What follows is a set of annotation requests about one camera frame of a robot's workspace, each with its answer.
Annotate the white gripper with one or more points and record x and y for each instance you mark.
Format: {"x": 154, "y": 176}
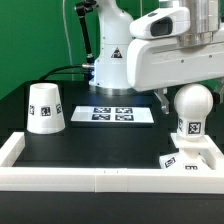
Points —
{"x": 173, "y": 46}

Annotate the white lamp bulb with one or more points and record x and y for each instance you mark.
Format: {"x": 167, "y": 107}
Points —
{"x": 192, "y": 103}

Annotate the white lamp base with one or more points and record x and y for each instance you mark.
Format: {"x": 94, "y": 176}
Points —
{"x": 191, "y": 155}

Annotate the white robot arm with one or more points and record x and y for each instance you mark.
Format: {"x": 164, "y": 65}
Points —
{"x": 110, "y": 68}

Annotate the white marker plate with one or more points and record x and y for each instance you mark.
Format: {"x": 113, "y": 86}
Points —
{"x": 112, "y": 114}

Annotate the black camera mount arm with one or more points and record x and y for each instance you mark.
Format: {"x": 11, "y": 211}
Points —
{"x": 82, "y": 8}

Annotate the white U-shaped fence frame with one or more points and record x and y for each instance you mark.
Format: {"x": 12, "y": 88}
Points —
{"x": 170, "y": 180}

